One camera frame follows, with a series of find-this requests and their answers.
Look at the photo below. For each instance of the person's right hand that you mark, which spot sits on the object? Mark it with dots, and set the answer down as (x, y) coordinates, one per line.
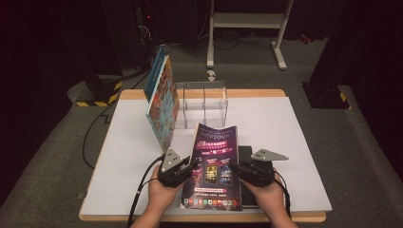
(271, 199)

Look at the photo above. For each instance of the black stand with striped base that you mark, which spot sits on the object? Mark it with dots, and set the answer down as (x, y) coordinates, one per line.
(101, 91)
(326, 95)

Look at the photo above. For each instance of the small white floor object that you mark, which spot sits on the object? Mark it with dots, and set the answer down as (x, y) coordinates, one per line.
(211, 75)

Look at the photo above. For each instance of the light wooden table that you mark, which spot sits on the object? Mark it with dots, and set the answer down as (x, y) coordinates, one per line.
(253, 92)

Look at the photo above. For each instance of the person's left hand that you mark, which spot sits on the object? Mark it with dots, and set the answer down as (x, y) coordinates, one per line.
(161, 196)

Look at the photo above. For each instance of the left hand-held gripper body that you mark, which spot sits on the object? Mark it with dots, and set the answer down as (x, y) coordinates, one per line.
(171, 164)

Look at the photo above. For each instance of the black hardcover book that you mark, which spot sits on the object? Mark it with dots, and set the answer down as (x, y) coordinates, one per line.
(250, 196)

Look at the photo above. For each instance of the light blue picture book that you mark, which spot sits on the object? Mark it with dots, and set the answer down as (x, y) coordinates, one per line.
(164, 107)

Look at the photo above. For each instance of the small red floor object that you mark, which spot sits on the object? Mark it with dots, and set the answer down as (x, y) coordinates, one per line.
(305, 39)

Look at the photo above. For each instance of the purple softcover book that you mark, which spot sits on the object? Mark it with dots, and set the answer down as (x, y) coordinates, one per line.
(215, 148)

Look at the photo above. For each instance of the white metal stand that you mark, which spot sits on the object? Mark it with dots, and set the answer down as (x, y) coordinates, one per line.
(248, 20)

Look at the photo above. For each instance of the clear acrylic book rack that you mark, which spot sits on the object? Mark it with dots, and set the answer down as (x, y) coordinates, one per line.
(206, 104)

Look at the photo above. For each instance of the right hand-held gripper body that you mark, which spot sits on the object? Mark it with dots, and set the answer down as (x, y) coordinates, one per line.
(259, 172)

